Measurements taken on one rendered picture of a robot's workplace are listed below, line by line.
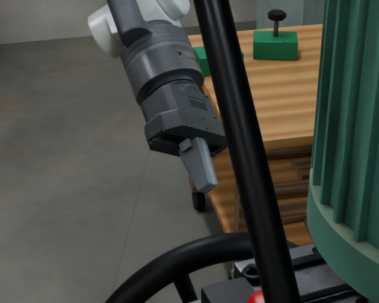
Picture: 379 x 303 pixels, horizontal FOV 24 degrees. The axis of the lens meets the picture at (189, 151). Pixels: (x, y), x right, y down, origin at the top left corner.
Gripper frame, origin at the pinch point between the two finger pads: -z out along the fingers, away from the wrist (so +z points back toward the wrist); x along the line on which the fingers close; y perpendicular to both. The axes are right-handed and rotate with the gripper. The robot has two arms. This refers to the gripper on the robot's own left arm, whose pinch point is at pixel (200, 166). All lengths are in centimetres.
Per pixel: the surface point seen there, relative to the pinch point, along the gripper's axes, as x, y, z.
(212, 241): 12.3, 5.9, -13.8
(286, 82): -92, -26, 54
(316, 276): 15.8, 16.5, -22.9
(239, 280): 21.2, 12.7, -21.7
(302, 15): -142, -34, 97
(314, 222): 42, 31, -28
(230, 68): 53, 35, -25
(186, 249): 14.2, 4.1, -13.9
